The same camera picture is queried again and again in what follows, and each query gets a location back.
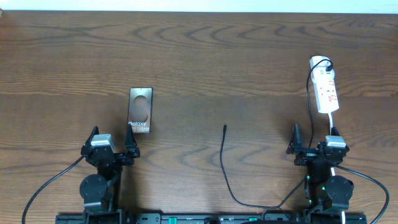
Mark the white power strip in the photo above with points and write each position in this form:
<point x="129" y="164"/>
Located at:
<point x="325" y="90"/>

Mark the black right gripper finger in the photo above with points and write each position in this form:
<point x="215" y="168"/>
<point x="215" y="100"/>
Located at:
<point x="295" y="144"/>
<point x="334" y="132"/>

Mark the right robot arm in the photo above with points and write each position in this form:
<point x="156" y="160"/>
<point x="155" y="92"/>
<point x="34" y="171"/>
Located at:
<point x="328" y="193"/>

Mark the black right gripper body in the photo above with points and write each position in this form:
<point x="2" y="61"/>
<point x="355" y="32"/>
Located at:
<point x="306" y="157"/>

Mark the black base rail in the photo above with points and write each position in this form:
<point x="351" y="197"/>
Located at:
<point x="156" y="218"/>

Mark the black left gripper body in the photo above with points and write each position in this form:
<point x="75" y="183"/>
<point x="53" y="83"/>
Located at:
<point x="119" y="162"/>

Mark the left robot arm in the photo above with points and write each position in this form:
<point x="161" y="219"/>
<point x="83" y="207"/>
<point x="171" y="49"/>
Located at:
<point x="100" y="191"/>

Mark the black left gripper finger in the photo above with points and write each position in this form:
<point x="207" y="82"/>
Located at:
<point x="94" y="132"/>
<point x="130" y="142"/>

